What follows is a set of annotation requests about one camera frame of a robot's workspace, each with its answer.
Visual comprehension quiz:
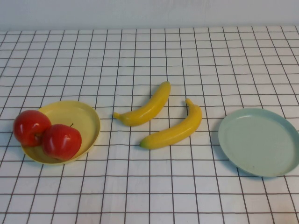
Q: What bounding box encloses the yellow plastic banana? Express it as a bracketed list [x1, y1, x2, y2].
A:
[113, 80, 172, 127]

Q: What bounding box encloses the yellow banana green tip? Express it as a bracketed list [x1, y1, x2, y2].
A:
[139, 98, 203, 150]

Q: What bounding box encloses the red plastic apple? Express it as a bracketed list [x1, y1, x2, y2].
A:
[13, 110, 52, 147]
[42, 123, 83, 161]

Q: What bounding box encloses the yellow round plastic plate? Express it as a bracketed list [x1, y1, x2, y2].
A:
[19, 100, 101, 166]

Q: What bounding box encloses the pale green round plate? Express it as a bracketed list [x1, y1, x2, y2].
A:
[218, 107, 299, 178]

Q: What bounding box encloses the white grid tablecloth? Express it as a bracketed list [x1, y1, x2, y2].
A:
[0, 25, 299, 224]

